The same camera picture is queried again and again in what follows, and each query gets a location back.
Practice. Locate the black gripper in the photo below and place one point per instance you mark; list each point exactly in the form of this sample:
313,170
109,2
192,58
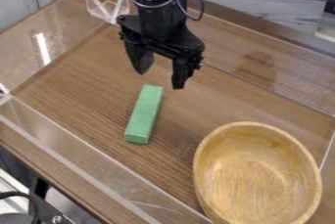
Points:
158,31

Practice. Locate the green rectangular block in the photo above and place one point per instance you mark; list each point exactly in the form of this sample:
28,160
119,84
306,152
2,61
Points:
144,115

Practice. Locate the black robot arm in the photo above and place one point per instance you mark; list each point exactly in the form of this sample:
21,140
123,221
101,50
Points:
158,31

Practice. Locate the brown wooden bowl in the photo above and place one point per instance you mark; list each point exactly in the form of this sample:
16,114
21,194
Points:
257,176

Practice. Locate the clear acrylic corner bracket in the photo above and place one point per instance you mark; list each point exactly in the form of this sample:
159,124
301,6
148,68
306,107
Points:
108,10

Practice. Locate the clear acrylic front wall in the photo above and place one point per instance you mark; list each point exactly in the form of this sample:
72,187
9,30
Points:
70,137

